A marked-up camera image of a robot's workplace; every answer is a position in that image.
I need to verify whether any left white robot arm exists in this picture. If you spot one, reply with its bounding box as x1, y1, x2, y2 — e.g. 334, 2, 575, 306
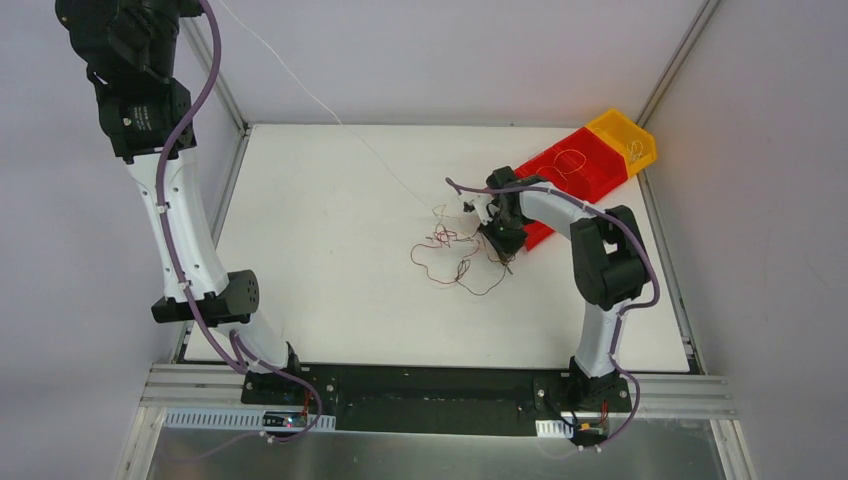
55, 1, 305, 405

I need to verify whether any red bin near yellow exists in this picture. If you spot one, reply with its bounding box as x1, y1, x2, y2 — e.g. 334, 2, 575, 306
553, 128, 628, 203

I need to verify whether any orange wire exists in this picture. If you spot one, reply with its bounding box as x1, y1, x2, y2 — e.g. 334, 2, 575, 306
536, 148, 591, 183

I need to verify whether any front red bin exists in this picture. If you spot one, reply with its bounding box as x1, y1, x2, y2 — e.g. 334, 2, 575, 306
523, 221, 555, 251

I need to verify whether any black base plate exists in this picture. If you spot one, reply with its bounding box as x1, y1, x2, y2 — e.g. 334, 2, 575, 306
241, 364, 632, 437

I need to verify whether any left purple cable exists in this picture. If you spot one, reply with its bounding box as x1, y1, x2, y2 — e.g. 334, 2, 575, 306
156, 0, 326, 446

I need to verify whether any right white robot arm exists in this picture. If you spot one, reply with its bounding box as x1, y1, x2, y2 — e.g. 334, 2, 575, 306
473, 167, 655, 410

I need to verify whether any yellow plastic bin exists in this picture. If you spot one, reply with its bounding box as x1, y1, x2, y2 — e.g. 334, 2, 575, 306
585, 108, 658, 177

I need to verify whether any middle red bin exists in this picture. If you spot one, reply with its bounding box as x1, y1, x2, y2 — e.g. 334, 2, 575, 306
515, 153, 569, 190

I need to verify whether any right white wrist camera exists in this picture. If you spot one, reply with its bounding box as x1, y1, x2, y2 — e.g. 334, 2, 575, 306
459, 193, 500, 225

